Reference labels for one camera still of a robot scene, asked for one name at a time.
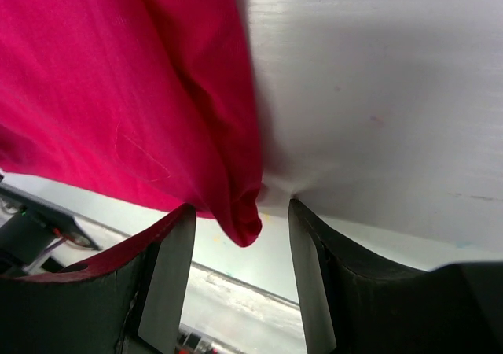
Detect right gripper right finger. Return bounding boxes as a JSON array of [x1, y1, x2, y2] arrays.
[[288, 199, 502, 353]]

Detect crimson t shirt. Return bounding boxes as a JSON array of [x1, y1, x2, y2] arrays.
[[1, 0, 263, 247]]

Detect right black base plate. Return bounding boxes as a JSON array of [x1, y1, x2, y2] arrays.
[[1, 182, 101, 278]]

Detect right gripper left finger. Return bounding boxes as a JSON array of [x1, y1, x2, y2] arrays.
[[1, 204, 196, 353]]

